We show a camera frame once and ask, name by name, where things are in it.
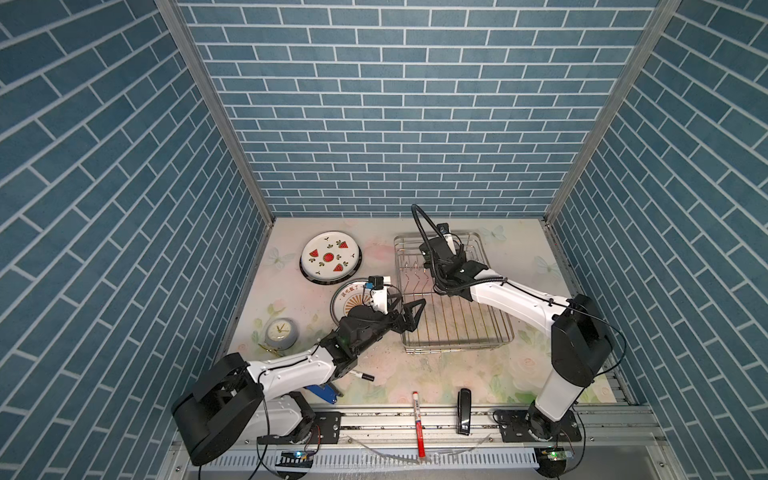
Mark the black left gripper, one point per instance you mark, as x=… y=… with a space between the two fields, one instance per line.
x=407 y=324

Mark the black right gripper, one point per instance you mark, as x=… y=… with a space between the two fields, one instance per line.
x=460 y=257

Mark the red rim white plate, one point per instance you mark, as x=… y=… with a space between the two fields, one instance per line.
x=358 y=292

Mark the watermelon print plate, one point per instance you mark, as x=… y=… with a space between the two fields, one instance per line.
x=333 y=245

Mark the sunburst red text plate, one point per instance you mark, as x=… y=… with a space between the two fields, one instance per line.
x=348 y=296

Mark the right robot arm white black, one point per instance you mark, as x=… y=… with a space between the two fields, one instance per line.
x=579 y=339

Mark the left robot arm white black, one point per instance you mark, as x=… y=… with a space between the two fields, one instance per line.
x=236 y=395

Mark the black white marker pen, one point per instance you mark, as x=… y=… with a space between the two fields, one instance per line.
x=363 y=376

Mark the black rectangular remote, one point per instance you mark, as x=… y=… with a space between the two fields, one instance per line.
x=464 y=408

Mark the blue stapler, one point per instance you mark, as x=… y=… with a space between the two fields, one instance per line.
x=327 y=392

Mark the red white pen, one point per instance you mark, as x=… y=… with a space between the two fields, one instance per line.
x=418 y=426

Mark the small white desk clock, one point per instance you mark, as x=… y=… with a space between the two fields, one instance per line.
x=281 y=334

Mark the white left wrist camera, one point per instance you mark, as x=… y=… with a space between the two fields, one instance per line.
x=375 y=293

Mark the metal wire dish rack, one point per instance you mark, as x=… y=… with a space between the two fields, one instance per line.
x=447 y=324

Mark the white cable comb strip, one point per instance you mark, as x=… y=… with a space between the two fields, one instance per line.
x=401 y=460

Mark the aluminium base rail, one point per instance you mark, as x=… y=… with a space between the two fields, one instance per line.
x=392 y=426

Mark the aluminium corner post right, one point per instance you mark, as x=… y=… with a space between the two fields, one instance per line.
x=657 y=23

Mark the aluminium corner post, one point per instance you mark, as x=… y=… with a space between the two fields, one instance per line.
x=172 y=16
x=657 y=23

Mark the aluminium corner post left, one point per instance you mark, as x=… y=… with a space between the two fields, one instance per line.
x=172 y=16

